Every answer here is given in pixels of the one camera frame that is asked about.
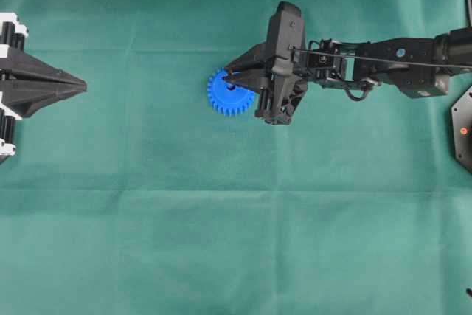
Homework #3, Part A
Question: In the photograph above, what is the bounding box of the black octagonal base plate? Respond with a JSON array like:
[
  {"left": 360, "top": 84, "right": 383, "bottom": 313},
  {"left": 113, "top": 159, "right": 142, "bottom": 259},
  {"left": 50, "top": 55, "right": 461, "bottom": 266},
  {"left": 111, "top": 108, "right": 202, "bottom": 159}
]
[{"left": 451, "top": 87, "right": 472, "bottom": 173}]

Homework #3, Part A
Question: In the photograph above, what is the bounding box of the blue plastic gear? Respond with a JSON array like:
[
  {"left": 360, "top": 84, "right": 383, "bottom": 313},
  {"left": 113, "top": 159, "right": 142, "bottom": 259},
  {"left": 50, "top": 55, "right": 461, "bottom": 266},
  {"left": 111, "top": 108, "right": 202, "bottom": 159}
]
[{"left": 206, "top": 69, "right": 255, "bottom": 117}]

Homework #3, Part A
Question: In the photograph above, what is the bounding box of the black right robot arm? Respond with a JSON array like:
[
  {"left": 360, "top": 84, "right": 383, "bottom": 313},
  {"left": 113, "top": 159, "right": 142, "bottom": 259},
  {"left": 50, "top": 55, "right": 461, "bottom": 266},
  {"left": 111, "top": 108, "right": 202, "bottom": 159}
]
[{"left": 224, "top": 1, "right": 471, "bottom": 125}]

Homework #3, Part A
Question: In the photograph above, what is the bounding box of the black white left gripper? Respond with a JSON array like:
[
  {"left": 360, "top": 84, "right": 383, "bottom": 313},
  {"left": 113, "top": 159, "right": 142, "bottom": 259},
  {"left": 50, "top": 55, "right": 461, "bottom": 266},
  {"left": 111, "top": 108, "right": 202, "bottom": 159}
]
[{"left": 1, "top": 13, "right": 87, "bottom": 162}]

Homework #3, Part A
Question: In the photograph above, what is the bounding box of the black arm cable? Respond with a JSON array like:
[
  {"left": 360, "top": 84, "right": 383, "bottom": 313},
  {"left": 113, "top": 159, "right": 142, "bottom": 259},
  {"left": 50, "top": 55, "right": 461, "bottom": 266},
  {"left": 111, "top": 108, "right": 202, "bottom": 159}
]
[{"left": 288, "top": 44, "right": 472, "bottom": 70}]

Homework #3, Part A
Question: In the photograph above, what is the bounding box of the green table cloth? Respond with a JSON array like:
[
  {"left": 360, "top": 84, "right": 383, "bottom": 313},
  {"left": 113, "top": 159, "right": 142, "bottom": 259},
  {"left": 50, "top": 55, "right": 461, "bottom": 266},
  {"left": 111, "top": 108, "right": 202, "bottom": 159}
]
[{"left": 1, "top": 0, "right": 471, "bottom": 314}]

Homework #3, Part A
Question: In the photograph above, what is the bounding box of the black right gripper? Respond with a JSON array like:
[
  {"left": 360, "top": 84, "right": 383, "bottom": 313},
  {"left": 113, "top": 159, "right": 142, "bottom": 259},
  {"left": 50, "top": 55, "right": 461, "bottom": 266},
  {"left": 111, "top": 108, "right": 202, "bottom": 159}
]
[{"left": 223, "top": 1, "right": 308, "bottom": 125}]

